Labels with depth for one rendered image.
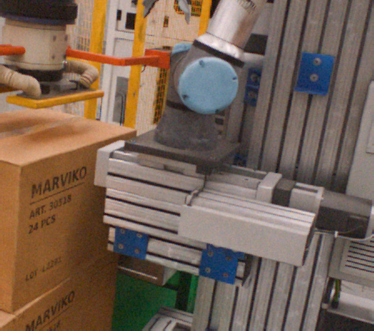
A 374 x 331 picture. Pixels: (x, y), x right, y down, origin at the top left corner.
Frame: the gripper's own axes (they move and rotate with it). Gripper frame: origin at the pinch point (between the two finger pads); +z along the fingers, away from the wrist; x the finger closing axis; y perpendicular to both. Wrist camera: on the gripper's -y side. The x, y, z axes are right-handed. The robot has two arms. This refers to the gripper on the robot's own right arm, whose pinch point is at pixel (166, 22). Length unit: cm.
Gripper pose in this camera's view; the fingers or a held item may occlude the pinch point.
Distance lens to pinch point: 189.5
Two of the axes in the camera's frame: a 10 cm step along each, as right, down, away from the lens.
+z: -1.2, 9.5, 2.8
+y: -4.6, 2.0, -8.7
